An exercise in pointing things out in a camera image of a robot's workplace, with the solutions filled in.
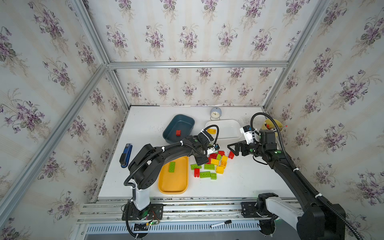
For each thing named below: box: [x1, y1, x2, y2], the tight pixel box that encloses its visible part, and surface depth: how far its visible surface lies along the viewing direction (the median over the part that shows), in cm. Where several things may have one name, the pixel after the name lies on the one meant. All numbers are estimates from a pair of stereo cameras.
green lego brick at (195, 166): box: [190, 164, 202, 170], surface depth 90 cm
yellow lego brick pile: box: [216, 166, 225, 174], surface depth 88 cm
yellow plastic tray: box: [158, 156, 189, 194], surface depth 87 cm
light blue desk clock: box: [210, 107, 222, 121], surface depth 112 cm
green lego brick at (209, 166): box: [204, 164, 215, 170], surface depth 90 cm
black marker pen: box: [210, 219, 232, 228], surface depth 72 cm
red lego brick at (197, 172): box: [194, 168, 200, 178], surface depth 87 cm
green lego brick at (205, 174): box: [200, 171, 211, 178], surface depth 87 cm
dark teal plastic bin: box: [162, 114, 195, 144], surface depth 107 cm
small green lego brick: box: [210, 172, 218, 180], surface depth 86 cm
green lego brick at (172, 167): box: [168, 161, 176, 173], surface depth 90 cm
